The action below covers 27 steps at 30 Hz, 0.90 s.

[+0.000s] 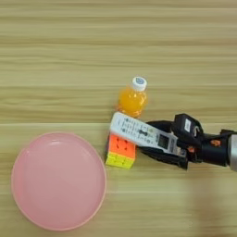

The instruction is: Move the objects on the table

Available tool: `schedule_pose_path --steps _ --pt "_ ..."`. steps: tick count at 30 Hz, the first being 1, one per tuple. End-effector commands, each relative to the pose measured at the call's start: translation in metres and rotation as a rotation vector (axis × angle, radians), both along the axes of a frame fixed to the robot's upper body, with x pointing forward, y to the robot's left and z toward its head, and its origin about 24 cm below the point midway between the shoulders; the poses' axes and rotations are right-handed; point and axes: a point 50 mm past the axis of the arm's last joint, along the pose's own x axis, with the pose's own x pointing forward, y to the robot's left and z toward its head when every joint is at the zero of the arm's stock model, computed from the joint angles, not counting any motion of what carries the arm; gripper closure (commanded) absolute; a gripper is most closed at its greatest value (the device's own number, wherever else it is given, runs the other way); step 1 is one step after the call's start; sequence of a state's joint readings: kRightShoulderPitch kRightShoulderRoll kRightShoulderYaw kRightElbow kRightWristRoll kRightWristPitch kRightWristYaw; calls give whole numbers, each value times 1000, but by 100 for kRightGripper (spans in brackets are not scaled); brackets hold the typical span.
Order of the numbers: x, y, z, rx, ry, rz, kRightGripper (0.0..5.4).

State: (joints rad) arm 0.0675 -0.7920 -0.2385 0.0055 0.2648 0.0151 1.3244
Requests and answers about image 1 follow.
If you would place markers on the white remote control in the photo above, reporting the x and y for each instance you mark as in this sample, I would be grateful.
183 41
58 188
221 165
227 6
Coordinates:
139 131

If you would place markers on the orange yellow Rubik's cube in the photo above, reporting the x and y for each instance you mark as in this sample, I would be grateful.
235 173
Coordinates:
122 151

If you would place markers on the small black box white label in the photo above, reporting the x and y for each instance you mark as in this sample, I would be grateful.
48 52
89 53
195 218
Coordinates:
185 126

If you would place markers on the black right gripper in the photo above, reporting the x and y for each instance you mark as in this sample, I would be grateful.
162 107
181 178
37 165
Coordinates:
214 149

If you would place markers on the pink round plastic plate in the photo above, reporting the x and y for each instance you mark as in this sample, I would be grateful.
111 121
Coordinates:
58 182

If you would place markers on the orange juice bottle white cap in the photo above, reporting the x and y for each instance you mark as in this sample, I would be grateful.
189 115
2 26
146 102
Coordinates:
132 100

